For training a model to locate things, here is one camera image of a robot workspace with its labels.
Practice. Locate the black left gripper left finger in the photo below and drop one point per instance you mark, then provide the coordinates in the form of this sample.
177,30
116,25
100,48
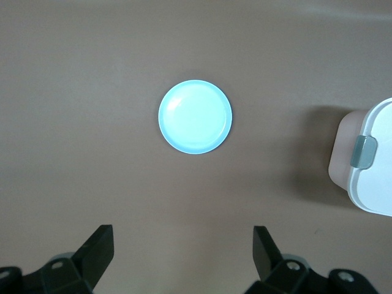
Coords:
76,269

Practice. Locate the white lidded storage box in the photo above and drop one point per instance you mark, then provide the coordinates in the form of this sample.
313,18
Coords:
376,159

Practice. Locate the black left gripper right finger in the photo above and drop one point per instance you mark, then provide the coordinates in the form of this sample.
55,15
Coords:
275,272

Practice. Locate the light blue round plate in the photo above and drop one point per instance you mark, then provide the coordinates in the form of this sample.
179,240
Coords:
195,116

